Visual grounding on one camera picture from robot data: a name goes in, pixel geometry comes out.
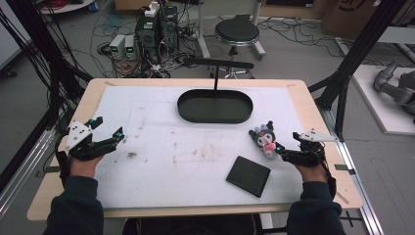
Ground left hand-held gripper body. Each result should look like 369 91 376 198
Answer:
64 118 117 162

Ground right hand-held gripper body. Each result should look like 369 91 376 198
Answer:
293 128 340 168

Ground black and pink plush toy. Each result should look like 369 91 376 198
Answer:
248 120 279 160

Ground person's right hand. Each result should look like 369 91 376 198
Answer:
294 163 329 184

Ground person's left hand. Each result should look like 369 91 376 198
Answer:
69 155 105 180

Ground wooden table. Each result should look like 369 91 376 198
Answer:
26 77 364 222

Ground black square flat pad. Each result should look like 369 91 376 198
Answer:
225 155 272 199

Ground white table mat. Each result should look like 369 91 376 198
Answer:
93 85 305 210

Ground grey power supply unit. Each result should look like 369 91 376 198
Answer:
123 34 137 61
109 33 127 60

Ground white platform board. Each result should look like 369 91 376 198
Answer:
351 64 415 137

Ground black oval tray with stand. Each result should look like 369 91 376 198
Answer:
176 57 255 124

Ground black computer tower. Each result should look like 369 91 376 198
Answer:
160 4 180 51
134 9 162 64

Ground person's legs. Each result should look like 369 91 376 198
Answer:
121 213 264 235

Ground white round table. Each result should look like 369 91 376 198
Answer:
34 0 96 16

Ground black round stool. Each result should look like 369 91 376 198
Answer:
213 18 267 79

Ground white power strip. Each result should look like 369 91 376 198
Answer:
143 2 161 19

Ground cardboard box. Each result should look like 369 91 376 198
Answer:
320 0 415 42

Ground white stand legs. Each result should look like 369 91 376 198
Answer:
195 0 267 62

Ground right hand-held gripper cable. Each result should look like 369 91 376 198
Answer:
317 153 338 201

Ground aluminium rail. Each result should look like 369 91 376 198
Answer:
0 127 57 218
318 107 387 235

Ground black frame post with cables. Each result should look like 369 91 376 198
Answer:
0 0 94 131

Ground tangle of floor cables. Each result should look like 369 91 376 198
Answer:
69 4 205 79

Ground black floor cables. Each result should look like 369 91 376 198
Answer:
256 16 388 68

